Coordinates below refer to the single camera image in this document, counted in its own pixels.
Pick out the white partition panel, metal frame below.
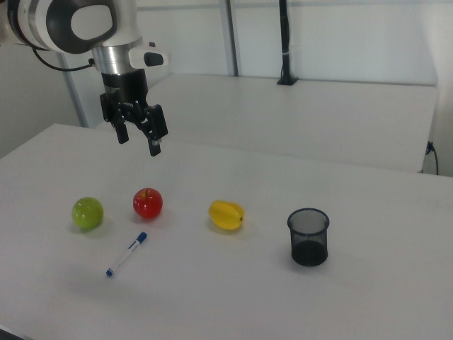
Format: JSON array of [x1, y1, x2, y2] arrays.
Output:
[[55, 0, 440, 129]]

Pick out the black mesh pen cup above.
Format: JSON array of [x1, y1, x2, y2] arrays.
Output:
[[287, 208, 331, 268]]

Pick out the black pole with square base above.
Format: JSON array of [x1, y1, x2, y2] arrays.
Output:
[[276, 0, 299, 86]]

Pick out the red toy apple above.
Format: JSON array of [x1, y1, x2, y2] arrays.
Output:
[[132, 187, 164, 220]]

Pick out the blue and white marker pen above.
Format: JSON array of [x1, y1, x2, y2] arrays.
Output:
[[105, 232, 149, 278]]

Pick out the white side table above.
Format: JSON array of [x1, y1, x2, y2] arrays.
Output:
[[94, 72, 438, 174]]

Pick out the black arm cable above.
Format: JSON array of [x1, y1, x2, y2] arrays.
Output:
[[31, 47, 96, 73]]

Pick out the green toy apple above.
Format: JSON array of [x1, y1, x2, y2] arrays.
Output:
[[71, 197, 105, 232]]

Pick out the yellow toy starfruit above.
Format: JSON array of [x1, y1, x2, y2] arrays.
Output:
[[207, 200, 246, 232]]

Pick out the black wall cable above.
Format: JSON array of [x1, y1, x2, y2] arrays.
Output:
[[425, 140, 440, 176]]

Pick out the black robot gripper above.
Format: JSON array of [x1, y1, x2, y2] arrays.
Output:
[[99, 69, 169, 157]]

